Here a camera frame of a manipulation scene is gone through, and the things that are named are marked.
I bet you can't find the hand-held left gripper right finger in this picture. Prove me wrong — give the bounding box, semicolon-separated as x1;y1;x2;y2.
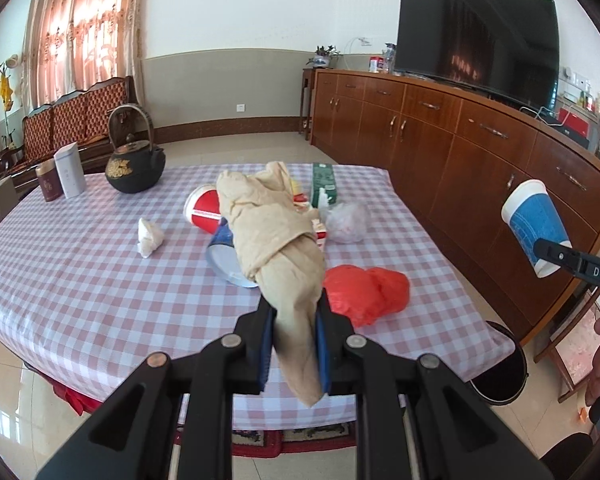
316;290;555;480

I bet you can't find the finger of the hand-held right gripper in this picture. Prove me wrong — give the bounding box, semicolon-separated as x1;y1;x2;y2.
532;238;586;273

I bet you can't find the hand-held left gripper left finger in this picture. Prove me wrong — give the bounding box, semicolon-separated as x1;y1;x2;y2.
34;305;275;480

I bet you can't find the blue paper cup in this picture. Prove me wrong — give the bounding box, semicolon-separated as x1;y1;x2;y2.
500;178;573;279

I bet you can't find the beige paper bag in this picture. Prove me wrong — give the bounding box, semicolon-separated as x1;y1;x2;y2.
215;160;328;407

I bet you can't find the red and white carton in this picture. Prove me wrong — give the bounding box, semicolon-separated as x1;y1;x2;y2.
289;177;329;251

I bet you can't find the black trash bin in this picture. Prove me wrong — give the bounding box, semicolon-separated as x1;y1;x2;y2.
470;321;529;406

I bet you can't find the red paper cup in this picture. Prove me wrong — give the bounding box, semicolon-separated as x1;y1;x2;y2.
183;184;227;235

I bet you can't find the person's right hand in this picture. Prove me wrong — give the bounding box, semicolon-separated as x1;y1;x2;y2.
584;310;600;408

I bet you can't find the red plastic bag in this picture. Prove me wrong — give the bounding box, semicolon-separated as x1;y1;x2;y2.
322;264;411;328

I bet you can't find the blue and white paper bowl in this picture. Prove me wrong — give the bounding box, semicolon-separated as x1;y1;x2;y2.
206;217;261;288

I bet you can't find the clear plastic bag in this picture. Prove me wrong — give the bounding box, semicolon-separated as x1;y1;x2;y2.
325;202;372;244

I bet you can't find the red box on sideboard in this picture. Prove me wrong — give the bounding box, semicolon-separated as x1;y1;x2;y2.
557;107;593;139

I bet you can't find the small white bottle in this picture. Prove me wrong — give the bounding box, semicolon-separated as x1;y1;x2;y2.
317;187;333;223

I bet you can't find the white crumpled tissue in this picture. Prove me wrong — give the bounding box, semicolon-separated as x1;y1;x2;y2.
137;218;165;259

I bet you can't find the pink checked tablecloth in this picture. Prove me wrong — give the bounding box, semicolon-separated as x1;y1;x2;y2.
0;162;518;433

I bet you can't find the green box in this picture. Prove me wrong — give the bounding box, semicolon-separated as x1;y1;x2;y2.
311;162;339;208

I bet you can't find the wooden sideboard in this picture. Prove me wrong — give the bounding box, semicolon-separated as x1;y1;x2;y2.
310;68;600;346

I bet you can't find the person's dark trouser leg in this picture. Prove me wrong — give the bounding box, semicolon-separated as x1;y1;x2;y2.
538;432;594;477

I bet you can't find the black iron teapot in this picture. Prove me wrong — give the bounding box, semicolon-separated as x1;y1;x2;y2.
105;103;167;194

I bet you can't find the black flat television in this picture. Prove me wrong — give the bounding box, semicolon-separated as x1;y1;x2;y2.
395;0;560;109

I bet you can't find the white tea canister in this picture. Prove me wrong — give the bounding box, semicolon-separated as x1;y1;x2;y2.
54;142;87;199

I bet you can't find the brown tea canister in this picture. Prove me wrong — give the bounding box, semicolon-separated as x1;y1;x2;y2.
35;162;65;203

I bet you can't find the potted plant in grey bowl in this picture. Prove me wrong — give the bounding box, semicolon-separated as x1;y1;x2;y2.
307;45;341;70

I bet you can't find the wooden sofa with red cushions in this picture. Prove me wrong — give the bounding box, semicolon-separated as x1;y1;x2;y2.
0;76;136;181

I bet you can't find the coat rack with hat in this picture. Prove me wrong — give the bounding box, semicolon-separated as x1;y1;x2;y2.
0;54;22;151

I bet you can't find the orange patterned curtain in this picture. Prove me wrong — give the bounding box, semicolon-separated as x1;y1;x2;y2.
20;0;153;111

